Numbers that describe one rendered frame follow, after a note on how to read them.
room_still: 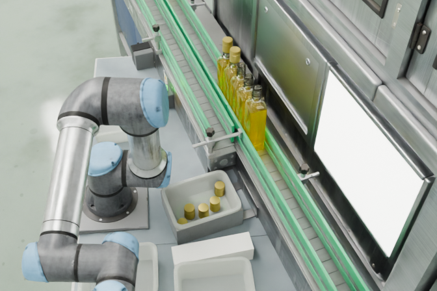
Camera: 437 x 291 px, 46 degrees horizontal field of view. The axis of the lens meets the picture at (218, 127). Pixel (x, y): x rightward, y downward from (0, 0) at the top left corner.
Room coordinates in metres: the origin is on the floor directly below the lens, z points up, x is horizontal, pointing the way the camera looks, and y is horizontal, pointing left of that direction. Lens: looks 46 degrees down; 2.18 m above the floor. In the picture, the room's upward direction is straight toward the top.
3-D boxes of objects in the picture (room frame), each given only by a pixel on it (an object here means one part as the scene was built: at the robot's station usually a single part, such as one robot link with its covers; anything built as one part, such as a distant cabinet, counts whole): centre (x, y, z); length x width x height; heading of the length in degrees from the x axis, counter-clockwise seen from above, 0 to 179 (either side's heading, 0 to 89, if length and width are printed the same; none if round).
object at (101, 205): (1.04, 0.36, 0.82); 0.15 x 0.15 x 0.10
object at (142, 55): (1.77, 0.32, 0.79); 0.08 x 0.08 x 0.08; 21
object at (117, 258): (0.53, 0.22, 1.24); 0.11 x 0.11 x 0.08; 1
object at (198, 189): (0.99, 0.06, 0.80); 0.22 x 0.17 x 0.09; 111
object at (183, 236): (1.00, 0.03, 0.79); 0.27 x 0.17 x 0.08; 111
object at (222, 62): (1.39, -0.03, 0.99); 0.06 x 0.06 x 0.21; 22
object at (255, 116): (1.17, -0.12, 0.99); 0.06 x 0.06 x 0.21; 21
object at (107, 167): (1.04, 0.35, 0.93); 0.13 x 0.12 x 0.14; 91
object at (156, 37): (1.68, 0.26, 0.94); 0.07 x 0.04 x 0.13; 111
